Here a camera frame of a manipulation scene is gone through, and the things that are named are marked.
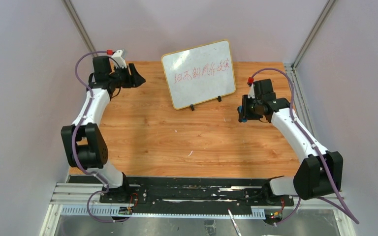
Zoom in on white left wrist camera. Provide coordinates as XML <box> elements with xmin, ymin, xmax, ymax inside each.
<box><xmin>106</xmin><ymin>49</ymin><xmax>127</xmax><ymax>69</ymax></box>

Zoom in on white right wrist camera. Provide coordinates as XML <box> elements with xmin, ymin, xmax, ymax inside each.
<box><xmin>247</xmin><ymin>77</ymin><xmax>255</xmax><ymax>99</ymax></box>

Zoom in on aluminium front rail frame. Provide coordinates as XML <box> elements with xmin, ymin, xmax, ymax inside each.
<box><xmin>40</xmin><ymin>176</ymin><xmax>356</xmax><ymax>236</ymax></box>

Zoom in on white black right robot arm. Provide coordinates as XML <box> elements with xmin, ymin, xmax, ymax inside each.
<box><xmin>238</xmin><ymin>78</ymin><xmax>344</xmax><ymax>200</ymax></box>

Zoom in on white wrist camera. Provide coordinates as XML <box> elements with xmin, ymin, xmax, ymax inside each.
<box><xmin>247</xmin><ymin>77</ymin><xmax>255</xmax><ymax>99</ymax></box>
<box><xmin>106</xmin><ymin>49</ymin><xmax>127</xmax><ymax>69</ymax></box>

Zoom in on metal wire whiteboard stand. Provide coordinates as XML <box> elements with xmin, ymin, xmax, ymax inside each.
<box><xmin>189</xmin><ymin>96</ymin><xmax>222</xmax><ymax>111</ymax></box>

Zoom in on yellow-framed whiteboard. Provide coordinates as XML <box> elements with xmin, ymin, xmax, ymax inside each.
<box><xmin>161</xmin><ymin>40</ymin><xmax>236</xmax><ymax>110</ymax></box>

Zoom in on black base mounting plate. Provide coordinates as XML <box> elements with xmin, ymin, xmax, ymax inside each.
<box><xmin>99</xmin><ymin>177</ymin><xmax>294</xmax><ymax>216</ymax></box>

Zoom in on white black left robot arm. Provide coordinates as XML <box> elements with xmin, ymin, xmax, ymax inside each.
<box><xmin>61</xmin><ymin>50</ymin><xmax>146</xmax><ymax>196</ymax></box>

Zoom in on aluminium right side rail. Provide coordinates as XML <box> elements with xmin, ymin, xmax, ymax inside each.
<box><xmin>283</xmin><ymin>63</ymin><xmax>315</xmax><ymax>135</ymax></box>

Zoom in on silver pen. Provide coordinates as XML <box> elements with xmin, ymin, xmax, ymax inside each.
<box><xmin>227</xmin><ymin>208</ymin><xmax>242</xmax><ymax>236</ymax></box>

